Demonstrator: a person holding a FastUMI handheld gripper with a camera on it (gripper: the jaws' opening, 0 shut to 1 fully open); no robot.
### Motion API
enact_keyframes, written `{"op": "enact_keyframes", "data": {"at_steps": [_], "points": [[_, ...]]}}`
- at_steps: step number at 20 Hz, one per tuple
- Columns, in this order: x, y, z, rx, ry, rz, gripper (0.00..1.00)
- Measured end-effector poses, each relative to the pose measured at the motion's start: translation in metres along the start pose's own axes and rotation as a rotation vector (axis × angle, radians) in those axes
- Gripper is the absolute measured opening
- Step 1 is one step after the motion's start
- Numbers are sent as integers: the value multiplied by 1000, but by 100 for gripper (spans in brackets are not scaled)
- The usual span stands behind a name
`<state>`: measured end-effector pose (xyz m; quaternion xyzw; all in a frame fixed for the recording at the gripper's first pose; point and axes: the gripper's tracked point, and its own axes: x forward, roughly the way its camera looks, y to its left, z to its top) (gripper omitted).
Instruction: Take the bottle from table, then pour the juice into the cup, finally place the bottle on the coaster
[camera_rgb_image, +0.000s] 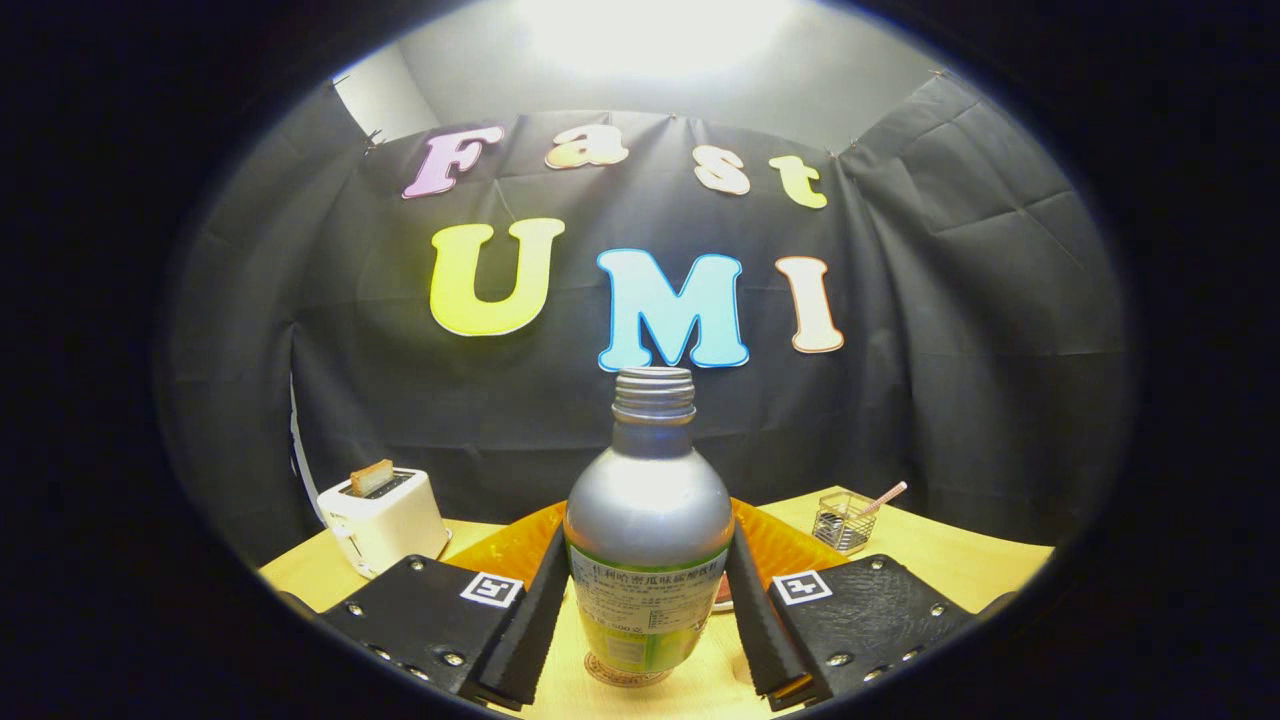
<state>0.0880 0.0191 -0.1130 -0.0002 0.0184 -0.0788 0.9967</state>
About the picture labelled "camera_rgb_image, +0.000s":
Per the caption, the round cork coaster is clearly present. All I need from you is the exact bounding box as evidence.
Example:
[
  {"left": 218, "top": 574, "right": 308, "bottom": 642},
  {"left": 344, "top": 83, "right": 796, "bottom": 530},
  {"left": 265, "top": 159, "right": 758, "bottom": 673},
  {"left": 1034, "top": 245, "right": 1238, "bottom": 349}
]
[{"left": 583, "top": 652, "right": 673, "bottom": 688}]

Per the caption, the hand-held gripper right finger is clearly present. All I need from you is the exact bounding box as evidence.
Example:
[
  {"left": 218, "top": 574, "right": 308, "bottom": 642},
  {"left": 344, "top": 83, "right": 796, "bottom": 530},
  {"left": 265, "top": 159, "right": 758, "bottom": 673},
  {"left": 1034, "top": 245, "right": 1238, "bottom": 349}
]
[{"left": 727, "top": 500, "right": 1016, "bottom": 713}]

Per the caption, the wire mesh holder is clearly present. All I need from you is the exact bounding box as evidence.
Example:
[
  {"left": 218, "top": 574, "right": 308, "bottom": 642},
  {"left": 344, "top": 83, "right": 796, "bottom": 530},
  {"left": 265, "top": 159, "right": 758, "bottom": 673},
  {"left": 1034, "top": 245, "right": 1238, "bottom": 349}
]
[{"left": 812, "top": 490, "right": 877, "bottom": 556}]

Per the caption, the white toaster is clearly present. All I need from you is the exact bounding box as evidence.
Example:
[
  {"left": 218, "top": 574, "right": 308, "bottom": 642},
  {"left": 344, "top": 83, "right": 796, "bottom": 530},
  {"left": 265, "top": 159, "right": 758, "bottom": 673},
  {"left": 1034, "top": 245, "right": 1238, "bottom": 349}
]
[{"left": 316, "top": 468, "right": 452, "bottom": 580}]

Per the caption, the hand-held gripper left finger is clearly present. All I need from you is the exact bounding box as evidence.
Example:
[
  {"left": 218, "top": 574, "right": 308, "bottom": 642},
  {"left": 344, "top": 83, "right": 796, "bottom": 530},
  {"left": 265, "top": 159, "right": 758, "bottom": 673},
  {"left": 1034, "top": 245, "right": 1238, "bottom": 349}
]
[{"left": 283, "top": 500, "right": 573, "bottom": 713}]

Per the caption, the light wooden table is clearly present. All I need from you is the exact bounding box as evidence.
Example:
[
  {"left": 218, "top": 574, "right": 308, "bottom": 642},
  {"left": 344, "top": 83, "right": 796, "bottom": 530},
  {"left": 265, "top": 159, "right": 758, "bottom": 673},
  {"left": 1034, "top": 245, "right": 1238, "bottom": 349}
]
[{"left": 258, "top": 486, "right": 1056, "bottom": 720}]

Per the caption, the silver bottle with green label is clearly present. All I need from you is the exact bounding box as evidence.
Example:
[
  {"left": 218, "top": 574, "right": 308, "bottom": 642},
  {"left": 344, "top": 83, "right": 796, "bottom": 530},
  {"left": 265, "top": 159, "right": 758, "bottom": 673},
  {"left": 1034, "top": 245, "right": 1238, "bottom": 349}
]
[{"left": 563, "top": 367, "right": 736, "bottom": 676}]

